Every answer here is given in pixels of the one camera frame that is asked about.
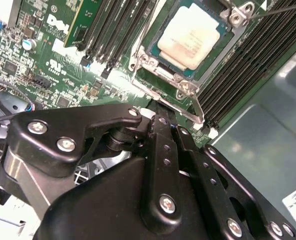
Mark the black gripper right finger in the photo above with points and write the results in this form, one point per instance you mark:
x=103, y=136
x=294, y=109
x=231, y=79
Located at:
x=208, y=175

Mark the metal socket cover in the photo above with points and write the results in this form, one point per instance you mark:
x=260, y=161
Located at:
x=199, y=113

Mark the silver CPU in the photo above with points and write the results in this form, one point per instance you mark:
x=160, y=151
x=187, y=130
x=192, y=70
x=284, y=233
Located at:
x=187, y=35

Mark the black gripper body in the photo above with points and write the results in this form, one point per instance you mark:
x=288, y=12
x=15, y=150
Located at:
x=100, y=212

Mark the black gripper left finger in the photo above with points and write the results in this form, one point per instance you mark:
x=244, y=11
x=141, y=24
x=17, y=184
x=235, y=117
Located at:
x=50, y=130

